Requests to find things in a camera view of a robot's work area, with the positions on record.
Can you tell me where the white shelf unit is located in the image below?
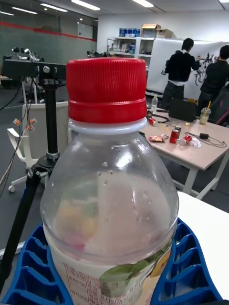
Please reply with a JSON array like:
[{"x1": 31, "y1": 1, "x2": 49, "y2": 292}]
[{"x1": 106, "y1": 36, "x2": 156, "y2": 72}]

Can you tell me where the small clear water bottle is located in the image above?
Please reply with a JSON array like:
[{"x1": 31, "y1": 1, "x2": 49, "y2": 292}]
[{"x1": 151, "y1": 94, "x2": 159, "y2": 114}]

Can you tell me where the black power adapter with cable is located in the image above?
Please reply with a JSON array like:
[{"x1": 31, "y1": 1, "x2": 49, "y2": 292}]
[{"x1": 186, "y1": 132, "x2": 228, "y2": 148}]

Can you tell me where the large white board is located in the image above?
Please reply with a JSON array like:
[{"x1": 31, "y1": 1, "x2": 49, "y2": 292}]
[{"x1": 146, "y1": 38, "x2": 229, "y2": 101}]

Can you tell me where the open cardboard box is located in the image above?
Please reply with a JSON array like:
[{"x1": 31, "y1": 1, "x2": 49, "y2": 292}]
[{"x1": 141, "y1": 23, "x2": 162, "y2": 38}]

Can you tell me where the light wooden table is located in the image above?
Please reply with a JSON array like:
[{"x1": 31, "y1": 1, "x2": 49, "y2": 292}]
[{"x1": 139, "y1": 107, "x2": 229, "y2": 201}]

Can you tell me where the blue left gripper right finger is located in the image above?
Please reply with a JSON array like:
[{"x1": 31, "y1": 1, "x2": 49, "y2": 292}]
[{"x1": 150, "y1": 217, "x2": 224, "y2": 305}]

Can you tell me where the black and red chair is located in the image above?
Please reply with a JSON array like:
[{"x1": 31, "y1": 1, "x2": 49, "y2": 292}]
[{"x1": 214, "y1": 82, "x2": 229, "y2": 127}]

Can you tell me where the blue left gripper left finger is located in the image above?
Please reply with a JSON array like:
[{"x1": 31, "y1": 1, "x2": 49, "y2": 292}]
[{"x1": 0, "y1": 223, "x2": 72, "y2": 305}]

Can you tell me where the plastic cup with straw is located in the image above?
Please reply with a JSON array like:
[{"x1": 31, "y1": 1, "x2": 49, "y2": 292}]
[{"x1": 199, "y1": 101, "x2": 212, "y2": 125}]

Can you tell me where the black tripod with wires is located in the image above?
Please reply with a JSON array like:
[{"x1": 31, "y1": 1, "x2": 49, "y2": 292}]
[{"x1": 0, "y1": 58, "x2": 68, "y2": 293}]

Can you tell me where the red snack wrapper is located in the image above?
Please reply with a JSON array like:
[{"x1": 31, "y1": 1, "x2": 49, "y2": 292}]
[{"x1": 148, "y1": 134, "x2": 169, "y2": 143}]

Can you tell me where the person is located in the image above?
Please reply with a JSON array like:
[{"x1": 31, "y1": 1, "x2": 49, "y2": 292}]
[
  {"x1": 162, "y1": 37, "x2": 202, "y2": 111},
  {"x1": 197, "y1": 44, "x2": 229, "y2": 118}
]

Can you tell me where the long thin pale cable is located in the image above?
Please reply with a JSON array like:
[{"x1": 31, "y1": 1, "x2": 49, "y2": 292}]
[{"x1": 0, "y1": 78, "x2": 38, "y2": 198}]

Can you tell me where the blue boxes row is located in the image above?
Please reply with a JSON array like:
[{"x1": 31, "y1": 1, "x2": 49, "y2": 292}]
[{"x1": 119, "y1": 28, "x2": 141, "y2": 38}]

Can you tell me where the black bag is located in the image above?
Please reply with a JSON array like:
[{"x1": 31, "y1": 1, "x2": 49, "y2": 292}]
[{"x1": 168, "y1": 98, "x2": 197, "y2": 123}]

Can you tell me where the clear bottle red cap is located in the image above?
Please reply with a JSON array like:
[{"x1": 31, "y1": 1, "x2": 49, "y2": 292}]
[{"x1": 40, "y1": 58, "x2": 179, "y2": 305}]

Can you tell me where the ceiling light strip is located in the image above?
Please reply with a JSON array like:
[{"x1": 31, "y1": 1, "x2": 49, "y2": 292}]
[
  {"x1": 132, "y1": 0, "x2": 155, "y2": 8},
  {"x1": 40, "y1": 3, "x2": 69, "y2": 13},
  {"x1": 11, "y1": 6, "x2": 39, "y2": 15},
  {"x1": 71, "y1": 0, "x2": 101, "y2": 11}
]

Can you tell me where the white office chair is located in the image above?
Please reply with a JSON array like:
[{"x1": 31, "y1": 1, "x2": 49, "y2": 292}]
[{"x1": 7, "y1": 101, "x2": 70, "y2": 193}]

